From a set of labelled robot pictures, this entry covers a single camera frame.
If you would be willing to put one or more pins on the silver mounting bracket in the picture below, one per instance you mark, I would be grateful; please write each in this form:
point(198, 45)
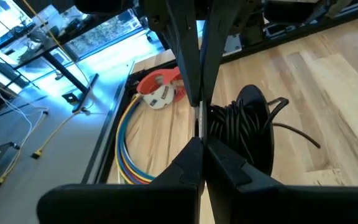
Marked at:
point(232, 45)

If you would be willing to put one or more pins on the bundle of coloured tubes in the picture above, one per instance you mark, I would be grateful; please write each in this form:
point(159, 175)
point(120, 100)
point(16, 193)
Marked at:
point(117, 149)

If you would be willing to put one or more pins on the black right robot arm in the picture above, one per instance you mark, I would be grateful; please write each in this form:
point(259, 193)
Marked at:
point(291, 12)

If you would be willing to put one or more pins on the black stand base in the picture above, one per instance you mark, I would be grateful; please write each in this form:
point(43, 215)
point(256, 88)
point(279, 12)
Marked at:
point(79, 93)

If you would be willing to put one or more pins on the red tape dispenser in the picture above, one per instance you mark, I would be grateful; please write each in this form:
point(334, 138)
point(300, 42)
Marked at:
point(157, 81)

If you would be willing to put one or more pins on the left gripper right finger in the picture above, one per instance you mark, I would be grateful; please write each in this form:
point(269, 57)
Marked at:
point(275, 205)

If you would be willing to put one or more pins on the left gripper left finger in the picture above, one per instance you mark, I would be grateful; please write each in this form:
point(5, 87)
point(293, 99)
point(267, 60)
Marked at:
point(135, 205)

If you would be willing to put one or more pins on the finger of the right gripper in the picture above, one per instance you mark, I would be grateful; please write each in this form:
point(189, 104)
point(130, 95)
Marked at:
point(219, 37)
point(188, 46)

